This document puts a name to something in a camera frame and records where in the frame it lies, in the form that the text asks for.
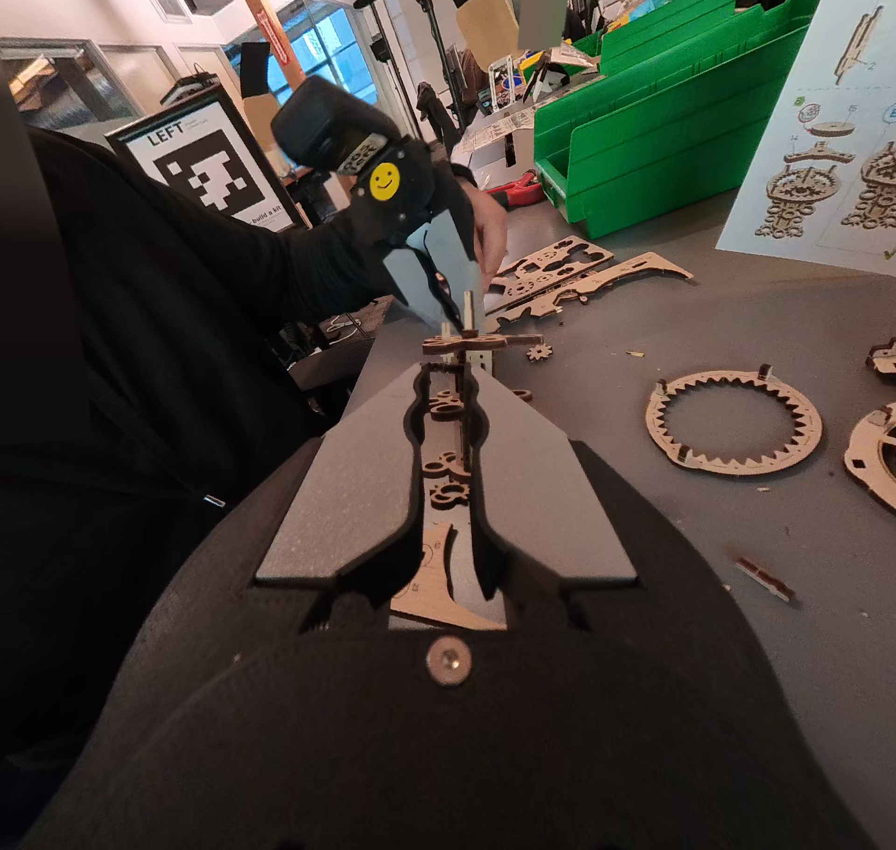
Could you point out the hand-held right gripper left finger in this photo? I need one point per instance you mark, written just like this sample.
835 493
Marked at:
343 500

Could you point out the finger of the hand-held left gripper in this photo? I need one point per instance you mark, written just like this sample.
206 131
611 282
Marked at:
456 248
409 276

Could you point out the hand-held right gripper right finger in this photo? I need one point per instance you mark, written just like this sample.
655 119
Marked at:
546 507

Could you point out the wooden model assembly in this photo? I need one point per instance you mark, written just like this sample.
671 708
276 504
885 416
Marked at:
465 344

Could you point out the small wooden gear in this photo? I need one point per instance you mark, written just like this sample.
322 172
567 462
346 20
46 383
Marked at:
544 356

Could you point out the person's left forearm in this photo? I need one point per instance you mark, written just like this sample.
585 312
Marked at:
245 262

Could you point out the person's left hand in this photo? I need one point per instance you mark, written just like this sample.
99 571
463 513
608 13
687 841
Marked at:
492 230

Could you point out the white box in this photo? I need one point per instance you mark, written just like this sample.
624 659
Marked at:
490 164

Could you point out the printed paper sheets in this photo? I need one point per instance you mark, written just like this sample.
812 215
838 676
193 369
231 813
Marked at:
500 125

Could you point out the numbered wooden part sheet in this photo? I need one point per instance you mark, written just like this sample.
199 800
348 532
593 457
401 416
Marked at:
430 584

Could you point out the wooden scrap sheet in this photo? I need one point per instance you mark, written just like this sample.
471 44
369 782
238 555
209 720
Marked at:
630 272
591 257

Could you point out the glass window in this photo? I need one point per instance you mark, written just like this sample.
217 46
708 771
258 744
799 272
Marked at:
329 52

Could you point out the black light stand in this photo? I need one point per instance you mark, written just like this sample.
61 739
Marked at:
425 17

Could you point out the black flag panel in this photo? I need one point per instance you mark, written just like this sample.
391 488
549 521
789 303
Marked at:
254 69

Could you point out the green plastic bin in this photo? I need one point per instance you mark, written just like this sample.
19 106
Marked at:
672 87
665 185
700 24

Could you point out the small notched wooden stick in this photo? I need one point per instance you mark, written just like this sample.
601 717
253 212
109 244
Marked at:
766 579

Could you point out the printed instruction sheet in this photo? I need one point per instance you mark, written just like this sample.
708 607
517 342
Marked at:
805 164

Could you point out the glass partition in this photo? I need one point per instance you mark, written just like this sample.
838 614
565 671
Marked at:
63 87

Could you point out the round wooden frame with foot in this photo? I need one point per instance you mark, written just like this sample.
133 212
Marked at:
864 459

